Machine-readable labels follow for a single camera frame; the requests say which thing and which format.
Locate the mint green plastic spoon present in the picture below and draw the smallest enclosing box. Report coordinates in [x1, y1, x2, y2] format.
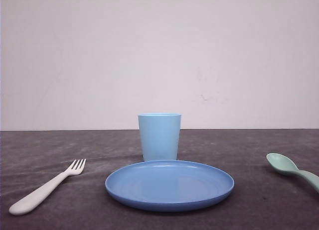
[266, 153, 319, 192]

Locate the white plastic fork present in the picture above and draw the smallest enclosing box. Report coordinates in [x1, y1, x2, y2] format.
[9, 159, 86, 216]

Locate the blue plastic plate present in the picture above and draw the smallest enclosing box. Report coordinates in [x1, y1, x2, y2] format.
[105, 160, 235, 212]

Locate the light blue plastic cup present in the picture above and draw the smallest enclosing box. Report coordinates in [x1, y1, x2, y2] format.
[138, 113, 181, 161]

